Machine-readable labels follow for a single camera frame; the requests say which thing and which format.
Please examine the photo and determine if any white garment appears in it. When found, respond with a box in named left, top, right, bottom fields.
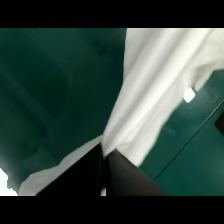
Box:
left=0, top=28, right=224, bottom=197

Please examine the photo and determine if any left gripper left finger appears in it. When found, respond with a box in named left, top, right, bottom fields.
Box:
left=35, top=143, right=104, bottom=197

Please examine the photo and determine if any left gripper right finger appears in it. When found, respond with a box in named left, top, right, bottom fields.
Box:
left=104, top=148, right=172, bottom=197

